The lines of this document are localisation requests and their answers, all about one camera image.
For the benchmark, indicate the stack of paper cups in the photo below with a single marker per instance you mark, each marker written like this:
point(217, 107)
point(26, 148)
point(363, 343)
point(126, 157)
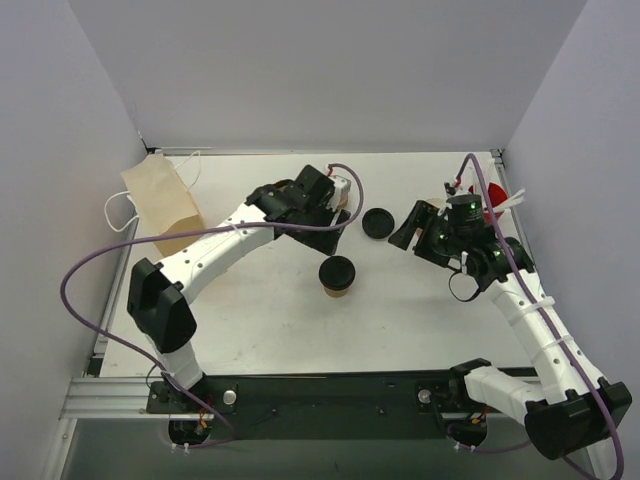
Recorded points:
point(437, 203)

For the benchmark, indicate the red cylindrical holder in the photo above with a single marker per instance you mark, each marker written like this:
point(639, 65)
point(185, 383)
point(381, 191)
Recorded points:
point(497, 196)

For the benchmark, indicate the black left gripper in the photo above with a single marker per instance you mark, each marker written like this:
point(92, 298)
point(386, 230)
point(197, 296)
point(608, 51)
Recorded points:
point(310, 227)

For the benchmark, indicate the brown pulp cup carrier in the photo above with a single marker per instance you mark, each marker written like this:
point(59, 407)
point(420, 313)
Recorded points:
point(305, 195)

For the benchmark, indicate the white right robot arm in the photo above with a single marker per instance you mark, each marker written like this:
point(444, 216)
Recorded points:
point(574, 403)

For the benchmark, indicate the brown paper coffee cup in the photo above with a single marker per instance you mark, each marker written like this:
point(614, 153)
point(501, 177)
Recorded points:
point(335, 292)

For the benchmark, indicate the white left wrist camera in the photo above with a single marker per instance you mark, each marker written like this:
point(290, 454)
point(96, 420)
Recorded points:
point(340, 197)

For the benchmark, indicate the brown paper bag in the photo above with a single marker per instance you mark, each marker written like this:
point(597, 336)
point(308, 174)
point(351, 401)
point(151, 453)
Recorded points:
point(160, 193)

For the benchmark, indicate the stack of black lids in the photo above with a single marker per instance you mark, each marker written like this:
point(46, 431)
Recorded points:
point(378, 223)

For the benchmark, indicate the black coffee cup lid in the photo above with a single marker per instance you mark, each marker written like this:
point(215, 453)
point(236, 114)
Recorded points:
point(337, 273)

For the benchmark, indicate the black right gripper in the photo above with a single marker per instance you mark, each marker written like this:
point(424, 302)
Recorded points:
point(422, 231)

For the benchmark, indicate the aluminium frame rail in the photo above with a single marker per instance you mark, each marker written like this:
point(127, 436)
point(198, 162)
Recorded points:
point(113, 398)

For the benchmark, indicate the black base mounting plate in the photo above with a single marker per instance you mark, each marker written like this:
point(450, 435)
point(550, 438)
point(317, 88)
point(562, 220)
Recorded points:
point(468, 424)

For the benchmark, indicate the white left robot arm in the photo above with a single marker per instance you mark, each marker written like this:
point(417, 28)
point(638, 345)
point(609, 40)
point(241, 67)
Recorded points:
point(160, 294)

